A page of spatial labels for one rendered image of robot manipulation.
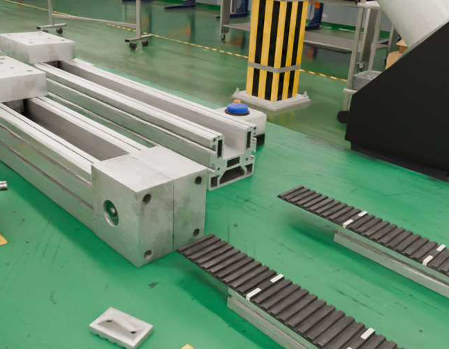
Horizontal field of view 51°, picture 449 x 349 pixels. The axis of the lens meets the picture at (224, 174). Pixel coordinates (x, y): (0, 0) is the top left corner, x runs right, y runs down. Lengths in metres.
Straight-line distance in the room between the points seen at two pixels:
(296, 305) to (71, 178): 0.32
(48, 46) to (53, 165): 0.53
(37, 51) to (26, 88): 0.28
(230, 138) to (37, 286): 0.37
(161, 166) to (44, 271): 0.17
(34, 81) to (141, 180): 0.40
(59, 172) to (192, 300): 0.26
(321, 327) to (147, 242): 0.21
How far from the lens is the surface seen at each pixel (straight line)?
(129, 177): 0.53
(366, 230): 0.59
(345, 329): 0.44
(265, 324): 0.46
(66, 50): 1.17
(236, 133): 0.74
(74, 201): 0.63
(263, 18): 3.95
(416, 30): 0.95
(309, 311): 0.45
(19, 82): 0.86
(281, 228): 0.63
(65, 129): 0.77
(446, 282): 0.58
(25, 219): 0.66
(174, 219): 0.55
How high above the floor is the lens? 1.10
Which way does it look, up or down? 25 degrees down
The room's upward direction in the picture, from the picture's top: 4 degrees clockwise
